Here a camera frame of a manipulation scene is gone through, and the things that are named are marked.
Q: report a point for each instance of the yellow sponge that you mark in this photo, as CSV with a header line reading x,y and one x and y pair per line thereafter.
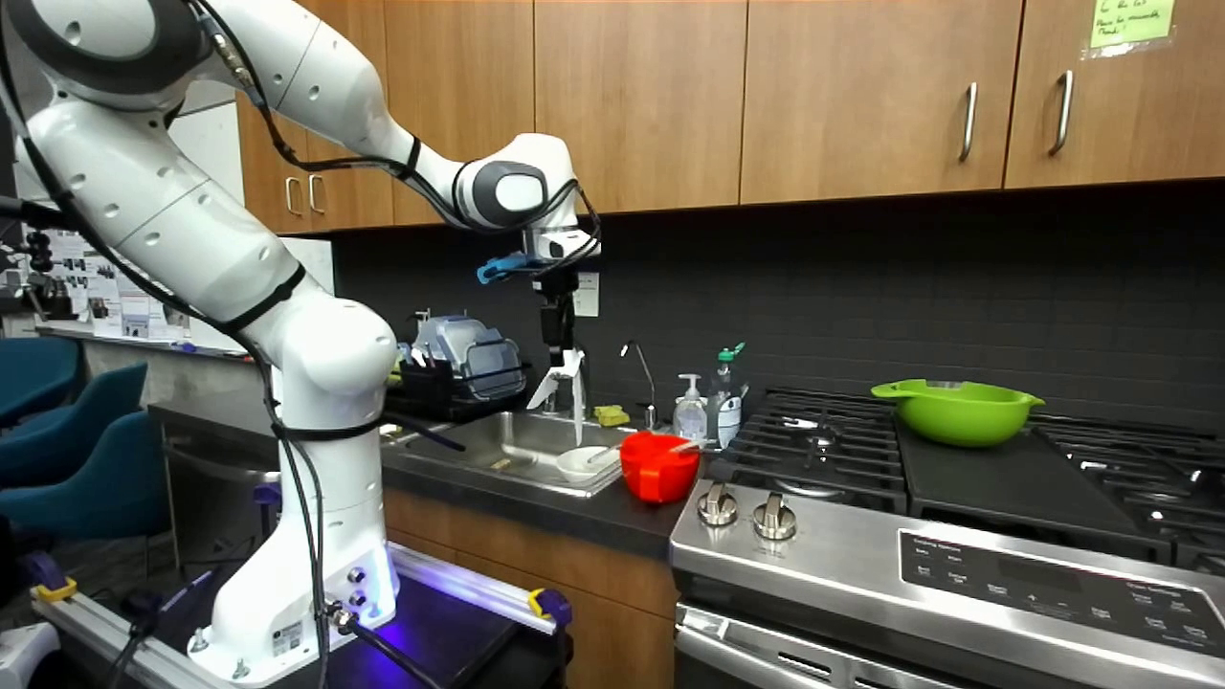
x,y
608,415

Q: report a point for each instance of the black dish rack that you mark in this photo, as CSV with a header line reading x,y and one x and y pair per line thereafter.
x,y
459,395

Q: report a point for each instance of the green cap dish soap bottle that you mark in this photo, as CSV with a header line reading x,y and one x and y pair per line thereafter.
x,y
728,415

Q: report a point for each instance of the silver stove knob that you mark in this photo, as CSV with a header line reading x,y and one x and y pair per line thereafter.
x,y
717,508
773,520

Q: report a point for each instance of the white paper wall sign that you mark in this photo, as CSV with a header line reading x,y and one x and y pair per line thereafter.
x,y
588,296

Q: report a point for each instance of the chrome faucet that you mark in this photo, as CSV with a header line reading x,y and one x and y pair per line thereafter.
x,y
648,383

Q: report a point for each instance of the stainless gas stove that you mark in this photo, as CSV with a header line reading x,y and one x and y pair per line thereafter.
x,y
995,574

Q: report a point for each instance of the yellow green sticky note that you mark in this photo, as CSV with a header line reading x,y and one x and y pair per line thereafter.
x,y
1134,23

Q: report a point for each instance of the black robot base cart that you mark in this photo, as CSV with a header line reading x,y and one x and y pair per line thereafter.
x,y
446,637

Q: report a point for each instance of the white ceramic bowl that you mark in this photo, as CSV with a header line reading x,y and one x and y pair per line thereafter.
x,y
588,462

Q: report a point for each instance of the clear plastic container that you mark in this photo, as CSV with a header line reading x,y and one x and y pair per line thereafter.
x,y
463,345

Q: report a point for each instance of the blue chair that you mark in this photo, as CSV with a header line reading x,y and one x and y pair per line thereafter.
x,y
39,378
77,472

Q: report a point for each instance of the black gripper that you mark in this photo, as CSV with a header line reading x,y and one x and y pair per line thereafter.
x,y
555,308

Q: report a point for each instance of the wooden base cabinet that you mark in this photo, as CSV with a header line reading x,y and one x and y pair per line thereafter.
x,y
537,562

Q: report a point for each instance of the stainless steel sink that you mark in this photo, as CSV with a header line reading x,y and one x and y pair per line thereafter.
x,y
537,435

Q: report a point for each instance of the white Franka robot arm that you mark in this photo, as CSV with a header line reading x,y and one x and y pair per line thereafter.
x,y
194,230

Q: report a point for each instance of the wooden cabinet door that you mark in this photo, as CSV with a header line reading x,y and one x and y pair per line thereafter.
x,y
636,101
497,64
1134,115
261,193
867,99

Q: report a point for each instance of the white poster board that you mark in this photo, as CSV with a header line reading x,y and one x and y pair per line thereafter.
x,y
89,300

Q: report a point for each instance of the clear soap dispenser bottle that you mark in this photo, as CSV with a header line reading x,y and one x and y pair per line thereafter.
x,y
689,419

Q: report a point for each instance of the green plastic bowl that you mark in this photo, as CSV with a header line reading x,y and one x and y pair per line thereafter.
x,y
957,415

